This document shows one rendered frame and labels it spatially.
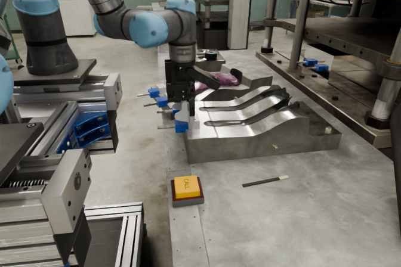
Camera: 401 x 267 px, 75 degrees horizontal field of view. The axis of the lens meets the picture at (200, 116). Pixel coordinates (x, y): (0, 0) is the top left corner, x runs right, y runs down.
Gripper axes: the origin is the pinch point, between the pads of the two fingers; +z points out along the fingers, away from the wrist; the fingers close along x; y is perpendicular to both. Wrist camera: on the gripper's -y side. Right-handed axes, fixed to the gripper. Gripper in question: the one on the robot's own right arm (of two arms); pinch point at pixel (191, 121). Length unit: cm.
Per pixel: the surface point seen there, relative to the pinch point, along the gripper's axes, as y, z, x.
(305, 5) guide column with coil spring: -77, -26, -78
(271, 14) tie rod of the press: -75, -16, -119
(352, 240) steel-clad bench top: -30, 10, 40
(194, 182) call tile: 2.0, 6.6, 20.7
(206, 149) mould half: -3.3, 5.4, 8.4
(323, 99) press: -69, 13, -34
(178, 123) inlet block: 4.1, 0.0, 1.1
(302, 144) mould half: -34.7, 7.1, 8.5
